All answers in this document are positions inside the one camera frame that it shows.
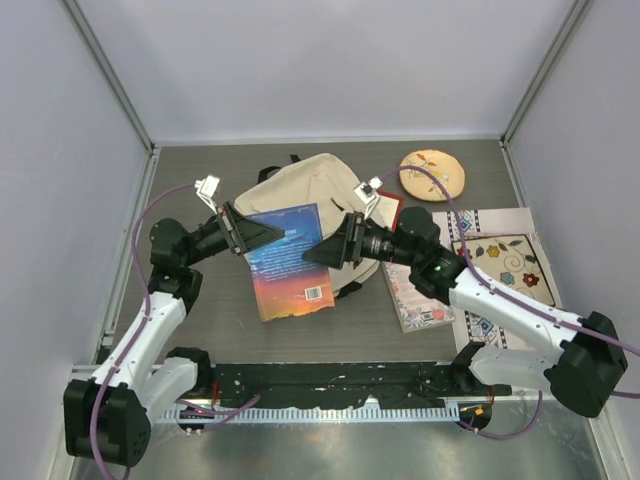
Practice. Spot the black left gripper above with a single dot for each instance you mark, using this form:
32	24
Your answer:
245	234

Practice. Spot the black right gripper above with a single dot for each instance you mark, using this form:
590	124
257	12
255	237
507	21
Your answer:
345	245

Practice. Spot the blue sunset cover book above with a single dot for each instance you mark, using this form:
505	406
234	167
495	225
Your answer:
285	284

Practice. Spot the cream canvas backpack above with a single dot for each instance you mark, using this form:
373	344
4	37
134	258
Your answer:
323	180

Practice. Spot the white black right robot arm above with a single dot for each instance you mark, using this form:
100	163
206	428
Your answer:
578	360

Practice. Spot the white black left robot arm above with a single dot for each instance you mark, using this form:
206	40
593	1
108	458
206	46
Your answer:
109	417

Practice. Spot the red bordered book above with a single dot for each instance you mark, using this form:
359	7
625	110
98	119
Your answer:
388	208

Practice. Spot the floral cover notebook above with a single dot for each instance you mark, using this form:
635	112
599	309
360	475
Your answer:
415	311

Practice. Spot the round bird pattern plate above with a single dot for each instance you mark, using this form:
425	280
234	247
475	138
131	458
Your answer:
420	166

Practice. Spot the square flower pattern plate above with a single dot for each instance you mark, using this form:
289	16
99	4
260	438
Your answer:
513	260

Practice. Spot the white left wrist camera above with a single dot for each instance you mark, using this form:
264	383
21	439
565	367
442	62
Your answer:
206	190

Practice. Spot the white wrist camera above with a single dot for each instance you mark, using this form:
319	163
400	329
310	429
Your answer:
367	193
206	190

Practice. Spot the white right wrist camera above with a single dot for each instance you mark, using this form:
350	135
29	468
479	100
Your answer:
367	193

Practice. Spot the black mounting base plate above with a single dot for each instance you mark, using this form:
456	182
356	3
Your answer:
394	385

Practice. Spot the white slotted cable duct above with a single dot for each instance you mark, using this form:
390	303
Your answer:
370	412

